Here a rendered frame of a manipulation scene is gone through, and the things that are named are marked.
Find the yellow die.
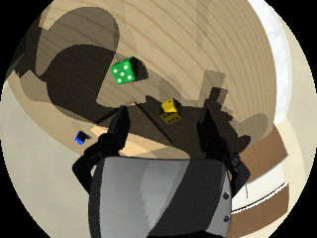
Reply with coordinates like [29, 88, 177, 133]
[159, 98, 182, 124]

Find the blue die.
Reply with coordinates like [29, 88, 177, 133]
[74, 131, 87, 145]

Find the tan square mat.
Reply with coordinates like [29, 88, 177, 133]
[90, 102, 172, 157]

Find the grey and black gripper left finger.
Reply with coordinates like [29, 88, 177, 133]
[72, 105, 131, 194]

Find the green die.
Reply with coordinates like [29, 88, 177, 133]
[110, 57, 139, 85]

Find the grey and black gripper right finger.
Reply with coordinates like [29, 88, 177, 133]
[196, 108, 251, 199]

